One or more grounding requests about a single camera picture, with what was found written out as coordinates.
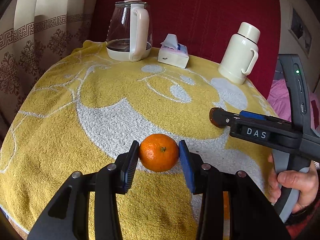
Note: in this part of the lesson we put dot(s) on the orange mandarin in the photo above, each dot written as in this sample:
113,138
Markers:
158,153

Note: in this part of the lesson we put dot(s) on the dark brown passion fruit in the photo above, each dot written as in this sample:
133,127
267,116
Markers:
213,111

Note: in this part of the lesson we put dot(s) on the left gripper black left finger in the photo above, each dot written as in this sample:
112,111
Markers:
66,215

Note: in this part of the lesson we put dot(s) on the cream thermos flask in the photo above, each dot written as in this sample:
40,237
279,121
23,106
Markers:
241,54

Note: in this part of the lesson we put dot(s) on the patterned beige curtain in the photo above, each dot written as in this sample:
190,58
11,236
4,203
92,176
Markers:
35,34

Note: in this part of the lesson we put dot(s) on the framed wall picture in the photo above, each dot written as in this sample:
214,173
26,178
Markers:
300,32

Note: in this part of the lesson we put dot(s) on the person's right hand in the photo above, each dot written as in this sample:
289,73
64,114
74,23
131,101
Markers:
306,183

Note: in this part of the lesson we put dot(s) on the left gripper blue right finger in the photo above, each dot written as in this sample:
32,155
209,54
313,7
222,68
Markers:
251,215

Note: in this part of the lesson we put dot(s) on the glass kettle pink handle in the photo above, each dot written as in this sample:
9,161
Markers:
129,36

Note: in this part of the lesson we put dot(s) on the tissue pack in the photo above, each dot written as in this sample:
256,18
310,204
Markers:
173,53

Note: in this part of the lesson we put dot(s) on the pink dotted duvet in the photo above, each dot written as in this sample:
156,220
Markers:
279,99

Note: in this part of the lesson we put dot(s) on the red quilted headboard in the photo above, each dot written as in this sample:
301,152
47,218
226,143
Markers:
205,27

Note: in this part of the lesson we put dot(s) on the yellow cartoon towel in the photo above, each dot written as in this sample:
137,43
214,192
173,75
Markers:
87,109

